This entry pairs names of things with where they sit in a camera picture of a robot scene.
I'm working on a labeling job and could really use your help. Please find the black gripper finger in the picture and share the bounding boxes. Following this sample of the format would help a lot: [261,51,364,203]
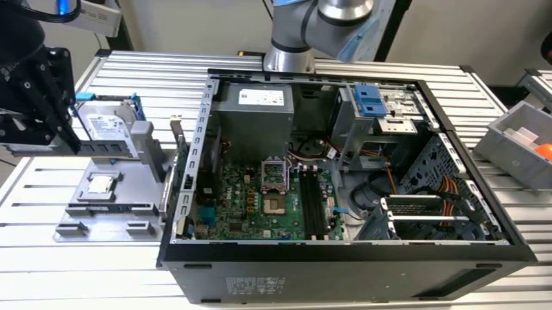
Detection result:
[0,111,57,147]
[20,48,82,155]

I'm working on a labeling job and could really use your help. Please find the RAM stick black chips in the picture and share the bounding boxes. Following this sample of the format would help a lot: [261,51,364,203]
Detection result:
[0,138,132,160]
[86,205,135,214]

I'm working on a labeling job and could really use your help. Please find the blue disk carrier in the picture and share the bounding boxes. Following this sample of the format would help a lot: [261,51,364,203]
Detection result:
[74,90,147,164]

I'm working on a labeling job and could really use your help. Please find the silver hard disk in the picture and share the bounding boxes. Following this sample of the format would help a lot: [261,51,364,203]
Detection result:
[76,103,143,161]

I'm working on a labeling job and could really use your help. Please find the silver CPU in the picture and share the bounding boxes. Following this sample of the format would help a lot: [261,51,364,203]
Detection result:
[86,176,118,194]

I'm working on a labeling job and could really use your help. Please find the grey parts rack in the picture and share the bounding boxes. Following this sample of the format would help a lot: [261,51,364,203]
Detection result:
[52,121,174,243]

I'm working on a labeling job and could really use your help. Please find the grey Dell power supply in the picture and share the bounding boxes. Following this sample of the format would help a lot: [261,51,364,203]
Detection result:
[210,82,297,162]

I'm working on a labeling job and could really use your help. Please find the metal socket cover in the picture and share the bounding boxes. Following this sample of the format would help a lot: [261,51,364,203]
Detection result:
[261,156,290,192]

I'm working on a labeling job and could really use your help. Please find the green motherboard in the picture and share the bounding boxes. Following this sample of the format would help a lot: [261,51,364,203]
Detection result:
[188,161,346,242]

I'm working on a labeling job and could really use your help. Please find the CPU socket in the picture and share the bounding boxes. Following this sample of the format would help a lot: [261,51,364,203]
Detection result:
[262,192,289,216]

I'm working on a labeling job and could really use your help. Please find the metal drive cage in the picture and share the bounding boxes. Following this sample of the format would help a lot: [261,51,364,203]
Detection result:
[334,82,432,169]

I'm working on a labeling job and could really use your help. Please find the blue plastic drive latch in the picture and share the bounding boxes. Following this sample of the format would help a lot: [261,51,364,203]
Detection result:
[352,84,384,118]

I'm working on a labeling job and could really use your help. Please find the black PC case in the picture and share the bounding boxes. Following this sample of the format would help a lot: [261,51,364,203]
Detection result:
[155,67,539,304]

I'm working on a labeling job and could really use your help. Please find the metal disk bay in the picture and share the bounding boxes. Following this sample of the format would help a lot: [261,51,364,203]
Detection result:
[357,193,488,242]

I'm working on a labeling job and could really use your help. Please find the grey plastic bin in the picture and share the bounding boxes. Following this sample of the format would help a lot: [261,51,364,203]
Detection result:
[472,99,552,191]

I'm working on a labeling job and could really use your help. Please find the white block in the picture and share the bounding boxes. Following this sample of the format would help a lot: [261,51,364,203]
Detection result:
[504,127,539,145]

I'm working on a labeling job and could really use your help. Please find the metal slat side table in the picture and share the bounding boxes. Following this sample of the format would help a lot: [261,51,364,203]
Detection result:
[515,69,552,112]

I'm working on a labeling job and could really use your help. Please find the orange ball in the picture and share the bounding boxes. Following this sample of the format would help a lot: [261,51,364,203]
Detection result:
[532,143,552,161]

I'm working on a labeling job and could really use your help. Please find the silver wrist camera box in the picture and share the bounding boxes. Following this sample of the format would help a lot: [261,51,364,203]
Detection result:
[64,0,123,39]

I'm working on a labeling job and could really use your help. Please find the black frame post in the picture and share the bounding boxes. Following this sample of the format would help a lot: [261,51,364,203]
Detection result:
[112,12,135,52]
[373,0,414,64]

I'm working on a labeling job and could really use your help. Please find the graphics card metal bracket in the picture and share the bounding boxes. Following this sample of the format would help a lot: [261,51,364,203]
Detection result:
[159,113,194,227]

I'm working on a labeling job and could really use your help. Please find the black looped cable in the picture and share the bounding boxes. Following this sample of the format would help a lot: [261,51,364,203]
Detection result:
[349,179,384,220]

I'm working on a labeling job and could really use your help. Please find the orange yellow red wire bundle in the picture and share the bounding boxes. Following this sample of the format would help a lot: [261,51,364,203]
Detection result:
[437,176,461,227]

